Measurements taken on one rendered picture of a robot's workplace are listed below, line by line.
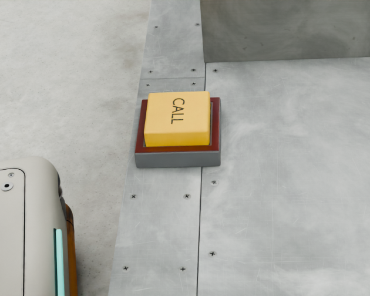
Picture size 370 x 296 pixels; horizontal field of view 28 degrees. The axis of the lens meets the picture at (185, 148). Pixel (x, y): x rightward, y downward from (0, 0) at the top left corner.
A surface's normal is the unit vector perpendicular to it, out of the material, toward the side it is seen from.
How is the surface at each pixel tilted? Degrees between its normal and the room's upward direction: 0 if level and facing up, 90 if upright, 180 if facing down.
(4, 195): 0
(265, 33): 90
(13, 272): 0
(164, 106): 0
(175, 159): 90
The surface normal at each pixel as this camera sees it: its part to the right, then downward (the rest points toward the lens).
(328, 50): -0.04, 0.68
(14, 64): -0.07, -0.73
